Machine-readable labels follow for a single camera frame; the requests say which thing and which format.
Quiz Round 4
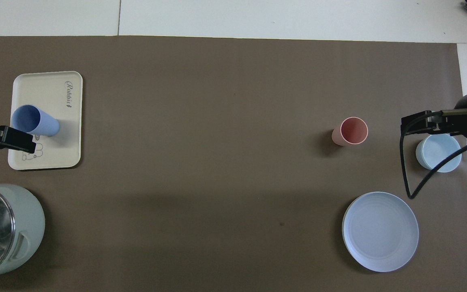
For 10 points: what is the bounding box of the brown table mat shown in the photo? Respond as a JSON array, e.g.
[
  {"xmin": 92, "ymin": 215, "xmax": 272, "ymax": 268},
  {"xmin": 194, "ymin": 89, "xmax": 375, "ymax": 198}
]
[{"xmin": 0, "ymin": 36, "xmax": 467, "ymax": 292}]

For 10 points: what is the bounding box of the light blue bowl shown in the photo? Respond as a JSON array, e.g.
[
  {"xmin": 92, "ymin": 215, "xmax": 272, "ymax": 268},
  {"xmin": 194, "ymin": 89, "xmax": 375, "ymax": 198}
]
[{"xmin": 416, "ymin": 134, "xmax": 462, "ymax": 173}]

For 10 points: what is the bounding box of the pale green cooking pot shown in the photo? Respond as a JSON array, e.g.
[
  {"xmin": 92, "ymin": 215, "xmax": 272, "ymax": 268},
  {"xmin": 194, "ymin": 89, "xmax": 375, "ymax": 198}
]
[{"xmin": 0, "ymin": 184, "xmax": 46, "ymax": 283}]

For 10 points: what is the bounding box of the cream rabbit print tray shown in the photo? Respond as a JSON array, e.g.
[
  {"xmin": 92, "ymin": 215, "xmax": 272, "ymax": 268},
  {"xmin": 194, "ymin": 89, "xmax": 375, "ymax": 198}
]
[{"xmin": 8, "ymin": 71, "xmax": 83, "ymax": 170}]

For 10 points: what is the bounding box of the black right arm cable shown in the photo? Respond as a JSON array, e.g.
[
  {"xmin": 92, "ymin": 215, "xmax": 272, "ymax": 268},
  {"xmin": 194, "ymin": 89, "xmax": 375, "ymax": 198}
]
[{"xmin": 399, "ymin": 116, "xmax": 467, "ymax": 200}]

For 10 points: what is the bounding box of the pink plastic cup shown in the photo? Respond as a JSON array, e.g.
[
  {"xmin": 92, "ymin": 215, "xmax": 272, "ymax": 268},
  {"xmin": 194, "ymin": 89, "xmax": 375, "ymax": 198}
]
[{"xmin": 332, "ymin": 117, "xmax": 368, "ymax": 147}]

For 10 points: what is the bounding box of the blue plastic cup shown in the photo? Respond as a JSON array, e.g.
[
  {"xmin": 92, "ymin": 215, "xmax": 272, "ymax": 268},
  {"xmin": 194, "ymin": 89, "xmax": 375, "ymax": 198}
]
[{"xmin": 11, "ymin": 105, "xmax": 60, "ymax": 137}]

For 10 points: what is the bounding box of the blue plate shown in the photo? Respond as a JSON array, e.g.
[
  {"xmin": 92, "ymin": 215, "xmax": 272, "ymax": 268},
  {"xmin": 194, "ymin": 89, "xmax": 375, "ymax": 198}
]
[{"xmin": 342, "ymin": 192, "xmax": 419, "ymax": 273}]

